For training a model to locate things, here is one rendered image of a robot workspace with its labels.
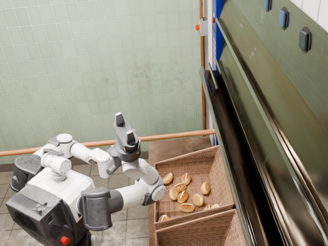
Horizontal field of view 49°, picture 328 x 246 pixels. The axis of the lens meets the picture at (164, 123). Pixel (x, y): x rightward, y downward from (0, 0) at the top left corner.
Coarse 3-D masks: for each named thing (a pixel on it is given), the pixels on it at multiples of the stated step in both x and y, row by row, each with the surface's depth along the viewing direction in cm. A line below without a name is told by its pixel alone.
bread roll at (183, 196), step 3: (183, 192) 243; (186, 192) 245; (180, 195) 241; (183, 195) 241; (186, 195) 243; (177, 198) 244; (180, 198) 240; (183, 198) 240; (186, 198) 242; (180, 201) 240; (183, 201) 241
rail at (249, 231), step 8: (208, 88) 197; (208, 96) 190; (216, 112) 177; (216, 120) 171; (224, 136) 161; (224, 144) 155; (224, 152) 152; (232, 168) 143; (232, 176) 139; (232, 184) 137; (240, 192) 132; (240, 200) 129; (240, 208) 126; (248, 224) 120; (248, 232) 117; (248, 240) 116
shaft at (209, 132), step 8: (144, 136) 204; (152, 136) 204; (160, 136) 203; (168, 136) 203; (176, 136) 203; (184, 136) 204; (192, 136) 204; (88, 144) 204; (96, 144) 204; (104, 144) 204; (112, 144) 204; (0, 152) 204; (8, 152) 204; (16, 152) 204; (24, 152) 204; (32, 152) 204
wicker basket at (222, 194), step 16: (176, 160) 255; (192, 160) 256; (176, 176) 264; (192, 176) 264; (208, 176) 262; (224, 176) 228; (192, 192) 250; (224, 192) 223; (160, 208) 240; (176, 208) 239; (224, 208) 206; (160, 224) 212; (176, 224) 213
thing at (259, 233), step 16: (208, 80) 210; (224, 96) 195; (224, 112) 182; (224, 128) 169; (240, 128) 171; (240, 144) 160; (224, 160) 151; (240, 160) 151; (240, 176) 142; (256, 176) 143; (256, 192) 136; (256, 208) 129; (256, 224) 123; (272, 224) 124; (256, 240) 117; (272, 240) 118
